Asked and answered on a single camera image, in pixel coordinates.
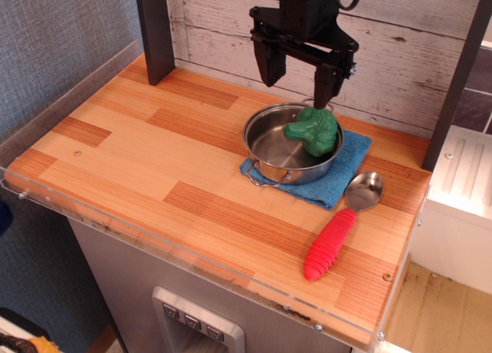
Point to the dark left wooden post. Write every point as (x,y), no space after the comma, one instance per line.
(156,37)

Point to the green plastic broccoli toy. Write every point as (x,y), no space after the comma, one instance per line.
(316,129)

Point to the yellow object bottom left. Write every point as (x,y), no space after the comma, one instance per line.
(43,345)

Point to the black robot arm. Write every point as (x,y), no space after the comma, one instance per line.
(308,31)

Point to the red handled metal spoon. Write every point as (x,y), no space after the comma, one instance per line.
(363,192)

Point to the stainless steel pot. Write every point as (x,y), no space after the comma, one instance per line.
(277,160)

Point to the blue folded cloth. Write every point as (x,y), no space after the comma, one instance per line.
(327,190)

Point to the dark right wooden post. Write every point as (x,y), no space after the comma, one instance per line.
(464,67)

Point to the dark wooden post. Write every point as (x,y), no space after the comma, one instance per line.
(464,67)
(156,37)

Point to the grey toy fridge cabinet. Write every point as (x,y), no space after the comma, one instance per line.
(126,276)

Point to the clear acrylic edge guard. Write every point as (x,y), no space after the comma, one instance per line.
(252,240)

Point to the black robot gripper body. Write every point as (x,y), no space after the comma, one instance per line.
(307,30)

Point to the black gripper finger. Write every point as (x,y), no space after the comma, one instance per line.
(271,61)
(328,80)

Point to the silver dispenser panel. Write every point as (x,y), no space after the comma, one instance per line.
(189,327)

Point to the white toy sink unit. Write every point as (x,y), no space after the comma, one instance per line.
(452,235)

